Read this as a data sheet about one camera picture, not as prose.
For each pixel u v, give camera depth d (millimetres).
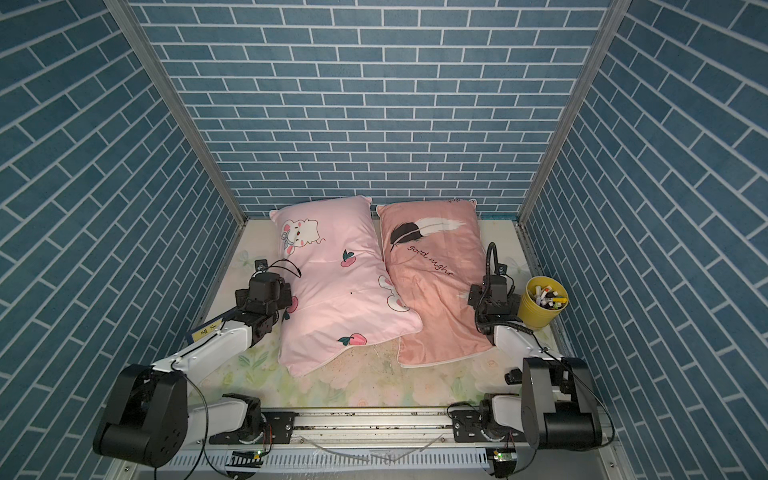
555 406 422
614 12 706
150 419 409
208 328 902
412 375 826
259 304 679
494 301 693
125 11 694
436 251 1016
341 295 829
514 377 790
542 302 829
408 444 723
